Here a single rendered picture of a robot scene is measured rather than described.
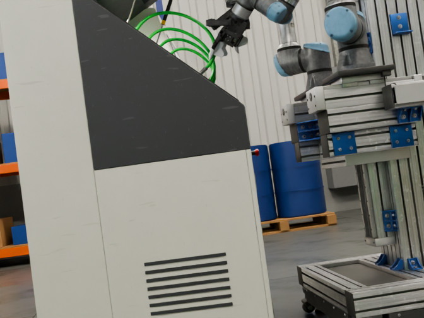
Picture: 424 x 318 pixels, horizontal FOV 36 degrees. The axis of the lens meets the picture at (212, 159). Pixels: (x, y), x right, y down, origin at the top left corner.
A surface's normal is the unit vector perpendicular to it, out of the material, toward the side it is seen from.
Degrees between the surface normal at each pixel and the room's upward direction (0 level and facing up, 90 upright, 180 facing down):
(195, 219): 90
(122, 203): 90
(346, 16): 97
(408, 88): 90
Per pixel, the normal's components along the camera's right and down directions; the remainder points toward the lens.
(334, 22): -0.39, 0.15
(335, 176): 0.11, -0.04
